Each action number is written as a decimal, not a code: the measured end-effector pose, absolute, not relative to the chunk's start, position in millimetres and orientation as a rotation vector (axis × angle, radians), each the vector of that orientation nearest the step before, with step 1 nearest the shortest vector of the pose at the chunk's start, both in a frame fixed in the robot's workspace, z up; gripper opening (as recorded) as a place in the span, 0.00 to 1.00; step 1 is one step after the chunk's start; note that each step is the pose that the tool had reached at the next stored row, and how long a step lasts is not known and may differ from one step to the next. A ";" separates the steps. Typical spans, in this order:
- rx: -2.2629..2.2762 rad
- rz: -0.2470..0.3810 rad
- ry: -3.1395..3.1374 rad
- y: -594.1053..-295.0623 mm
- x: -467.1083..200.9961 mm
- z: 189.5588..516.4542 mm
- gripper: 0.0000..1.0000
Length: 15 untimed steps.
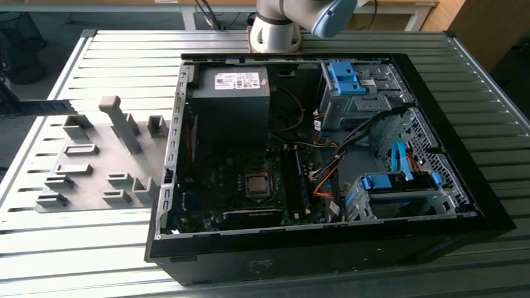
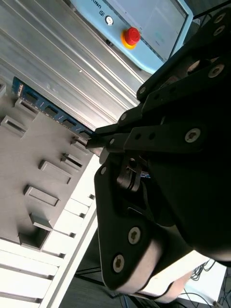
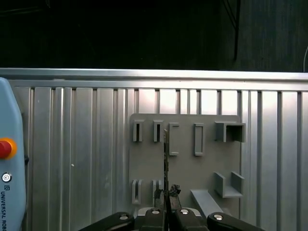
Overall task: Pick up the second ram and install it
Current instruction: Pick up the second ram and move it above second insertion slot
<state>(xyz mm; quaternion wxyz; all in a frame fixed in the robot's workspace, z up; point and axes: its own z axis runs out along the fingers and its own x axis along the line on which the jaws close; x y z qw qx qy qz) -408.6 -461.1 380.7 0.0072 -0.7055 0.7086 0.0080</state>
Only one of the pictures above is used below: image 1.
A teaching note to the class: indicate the green motherboard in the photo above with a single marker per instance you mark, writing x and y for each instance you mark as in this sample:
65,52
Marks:
223,186

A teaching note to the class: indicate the black graphics card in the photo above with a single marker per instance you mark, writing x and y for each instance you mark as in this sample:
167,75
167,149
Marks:
252,218

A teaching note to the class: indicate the black mesh waste basket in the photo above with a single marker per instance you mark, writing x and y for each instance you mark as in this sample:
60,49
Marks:
24,31

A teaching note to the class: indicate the black PC case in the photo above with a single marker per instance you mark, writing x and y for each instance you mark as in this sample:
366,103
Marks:
290,257

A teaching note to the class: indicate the grey metal disk bay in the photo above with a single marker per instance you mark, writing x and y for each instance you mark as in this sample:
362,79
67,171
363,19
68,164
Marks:
414,195

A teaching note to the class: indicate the CPU socket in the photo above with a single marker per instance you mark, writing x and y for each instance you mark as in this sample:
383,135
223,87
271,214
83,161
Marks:
258,171

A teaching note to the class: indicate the blue disk carrier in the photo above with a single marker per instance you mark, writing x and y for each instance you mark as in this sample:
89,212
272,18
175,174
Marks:
380,181

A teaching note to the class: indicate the white framed desk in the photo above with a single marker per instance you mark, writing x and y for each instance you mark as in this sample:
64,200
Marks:
414,10

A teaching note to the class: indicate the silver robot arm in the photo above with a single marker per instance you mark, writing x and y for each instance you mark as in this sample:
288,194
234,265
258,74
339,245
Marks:
272,34

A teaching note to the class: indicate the blue drive latch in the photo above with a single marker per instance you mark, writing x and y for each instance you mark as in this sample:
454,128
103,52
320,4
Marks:
343,80

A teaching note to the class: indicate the silver CPU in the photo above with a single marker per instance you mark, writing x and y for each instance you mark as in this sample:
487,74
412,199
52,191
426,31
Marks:
258,184

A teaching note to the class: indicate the grey metal drive cage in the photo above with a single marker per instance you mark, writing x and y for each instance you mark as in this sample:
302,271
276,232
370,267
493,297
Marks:
360,108

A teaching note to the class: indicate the black RAM slot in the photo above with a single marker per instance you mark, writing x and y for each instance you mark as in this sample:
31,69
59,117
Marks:
290,180

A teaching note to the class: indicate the grey power supply unit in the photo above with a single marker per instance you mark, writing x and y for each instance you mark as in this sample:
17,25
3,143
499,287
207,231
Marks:
227,118

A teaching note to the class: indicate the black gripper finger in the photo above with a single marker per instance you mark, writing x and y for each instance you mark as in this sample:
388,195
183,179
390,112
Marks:
8,102

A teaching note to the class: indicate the grey parts rack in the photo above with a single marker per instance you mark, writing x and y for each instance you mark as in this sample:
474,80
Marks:
103,155

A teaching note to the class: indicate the brown wooden cabinet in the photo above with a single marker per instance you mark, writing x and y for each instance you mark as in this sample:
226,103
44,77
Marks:
489,25

